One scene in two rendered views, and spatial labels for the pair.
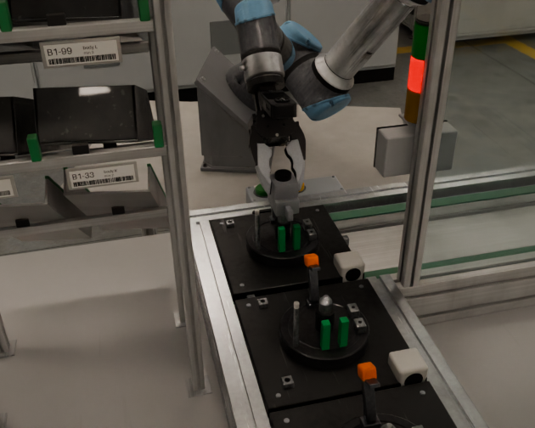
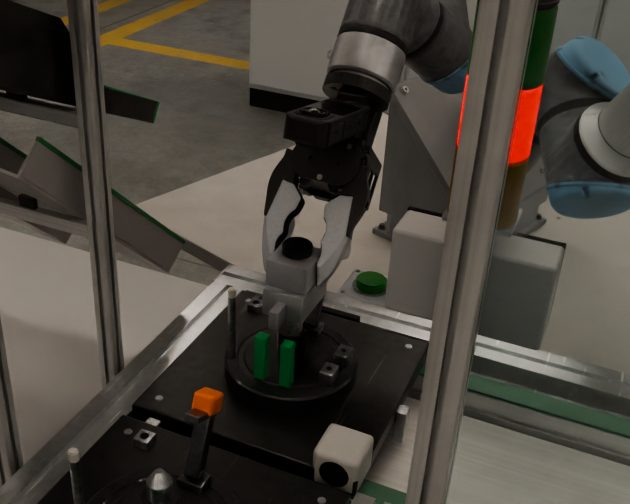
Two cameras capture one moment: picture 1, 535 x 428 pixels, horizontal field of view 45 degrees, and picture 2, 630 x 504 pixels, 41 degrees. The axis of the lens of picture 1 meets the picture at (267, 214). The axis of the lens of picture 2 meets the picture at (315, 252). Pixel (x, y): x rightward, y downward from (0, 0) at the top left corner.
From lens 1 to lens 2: 0.62 m
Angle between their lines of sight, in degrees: 29
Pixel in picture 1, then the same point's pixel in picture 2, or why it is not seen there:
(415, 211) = (424, 402)
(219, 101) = (414, 131)
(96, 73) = not seen: hidden behind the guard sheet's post
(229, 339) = (56, 467)
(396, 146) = (411, 253)
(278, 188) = (272, 266)
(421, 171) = (437, 322)
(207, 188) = (353, 259)
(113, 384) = not seen: outside the picture
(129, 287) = not seen: hidden behind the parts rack
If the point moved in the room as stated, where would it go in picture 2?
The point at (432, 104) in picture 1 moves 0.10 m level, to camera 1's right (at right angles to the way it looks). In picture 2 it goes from (463, 182) to (616, 231)
